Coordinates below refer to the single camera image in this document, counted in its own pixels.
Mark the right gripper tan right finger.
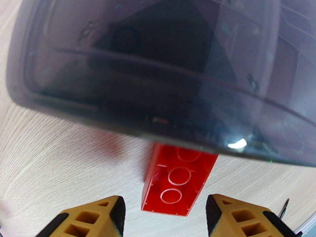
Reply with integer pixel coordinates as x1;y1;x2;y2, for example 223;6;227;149
205;194;303;237

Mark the right gripper tan left finger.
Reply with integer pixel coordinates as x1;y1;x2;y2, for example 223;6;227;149
36;195;126;237

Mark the red lego brick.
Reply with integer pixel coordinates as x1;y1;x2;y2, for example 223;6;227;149
141;143;219;217

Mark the dark translucent compartment tray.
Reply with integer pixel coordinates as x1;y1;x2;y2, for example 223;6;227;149
6;0;316;168

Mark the thin black cable tie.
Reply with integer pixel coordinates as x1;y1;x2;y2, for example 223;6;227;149
278;198;290;218

